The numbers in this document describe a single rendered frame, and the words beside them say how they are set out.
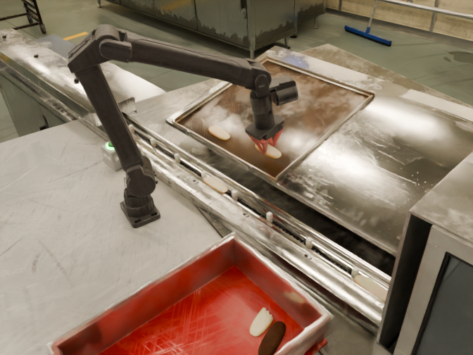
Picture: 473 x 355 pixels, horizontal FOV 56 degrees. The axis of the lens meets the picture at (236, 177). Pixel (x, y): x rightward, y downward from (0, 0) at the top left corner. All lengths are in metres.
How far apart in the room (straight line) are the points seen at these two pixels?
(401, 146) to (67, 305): 1.01
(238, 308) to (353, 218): 0.38
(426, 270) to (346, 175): 0.70
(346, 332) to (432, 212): 0.51
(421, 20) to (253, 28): 1.81
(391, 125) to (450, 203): 0.86
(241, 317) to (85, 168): 0.81
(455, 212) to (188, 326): 0.65
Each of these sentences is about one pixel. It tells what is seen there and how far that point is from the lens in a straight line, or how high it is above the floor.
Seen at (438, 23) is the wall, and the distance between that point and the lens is 4.98.
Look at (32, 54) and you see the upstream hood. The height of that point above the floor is 0.92.
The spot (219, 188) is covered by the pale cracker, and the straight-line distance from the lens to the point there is 1.33.
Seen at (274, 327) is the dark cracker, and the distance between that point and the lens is 1.03.
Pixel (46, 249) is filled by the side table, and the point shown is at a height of 0.82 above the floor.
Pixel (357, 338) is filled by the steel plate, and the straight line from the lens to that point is 1.05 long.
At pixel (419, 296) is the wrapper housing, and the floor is 1.17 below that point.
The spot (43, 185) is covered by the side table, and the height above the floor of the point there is 0.82.
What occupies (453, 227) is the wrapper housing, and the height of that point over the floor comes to 1.30.
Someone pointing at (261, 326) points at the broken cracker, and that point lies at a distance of 1.03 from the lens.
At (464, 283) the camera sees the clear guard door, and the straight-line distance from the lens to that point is 0.63.
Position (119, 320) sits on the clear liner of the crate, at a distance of 1.02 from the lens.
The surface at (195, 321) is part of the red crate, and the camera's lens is 1.06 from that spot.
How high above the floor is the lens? 1.69
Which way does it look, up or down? 37 degrees down
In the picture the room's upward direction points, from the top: 4 degrees counter-clockwise
